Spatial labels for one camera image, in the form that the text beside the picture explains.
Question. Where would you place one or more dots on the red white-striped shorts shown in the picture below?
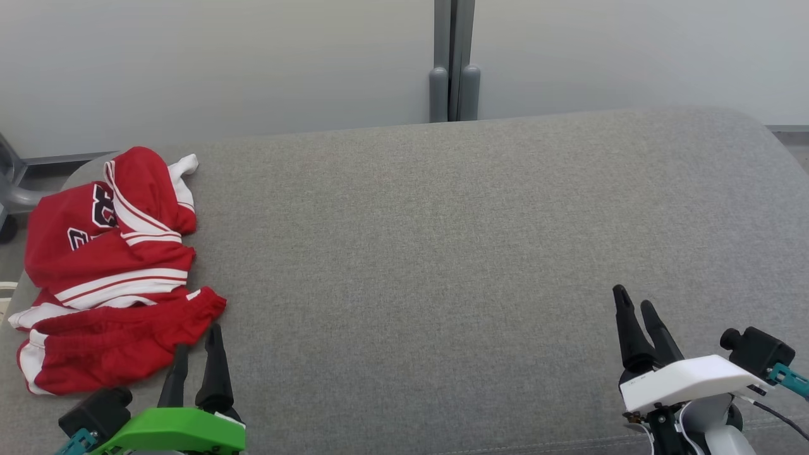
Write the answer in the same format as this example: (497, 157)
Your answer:
(114, 347)

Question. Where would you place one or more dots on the teal right camera plug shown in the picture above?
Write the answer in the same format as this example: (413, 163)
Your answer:
(790, 379)

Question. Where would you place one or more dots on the grey partition post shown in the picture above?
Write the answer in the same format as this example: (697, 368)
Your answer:
(454, 63)

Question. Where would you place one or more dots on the grey metal stand leg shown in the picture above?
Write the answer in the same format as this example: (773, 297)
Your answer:
(16, 189)

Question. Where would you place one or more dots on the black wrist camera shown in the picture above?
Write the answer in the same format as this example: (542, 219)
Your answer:
(758, 351)
(95, 411)

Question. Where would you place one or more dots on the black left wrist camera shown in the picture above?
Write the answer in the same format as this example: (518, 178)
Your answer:
(95, 411)

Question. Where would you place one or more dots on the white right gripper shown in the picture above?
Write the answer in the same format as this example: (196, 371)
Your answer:
(689, 379)

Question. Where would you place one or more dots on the teal camera plug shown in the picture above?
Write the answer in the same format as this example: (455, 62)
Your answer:
(76, 442)
(790, 379)

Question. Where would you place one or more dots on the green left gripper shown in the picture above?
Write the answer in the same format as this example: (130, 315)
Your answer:
(177, 430)

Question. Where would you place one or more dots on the red white basketball jersey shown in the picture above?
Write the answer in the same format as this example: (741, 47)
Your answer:
(95, 253)

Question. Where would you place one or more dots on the teal left camera plug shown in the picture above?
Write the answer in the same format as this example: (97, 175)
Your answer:
(76, 442)

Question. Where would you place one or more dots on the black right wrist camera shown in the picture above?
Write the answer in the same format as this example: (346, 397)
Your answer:
(758, 351)

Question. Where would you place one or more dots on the grey fabric sofa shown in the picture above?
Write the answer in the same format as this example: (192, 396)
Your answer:
(442, 253)

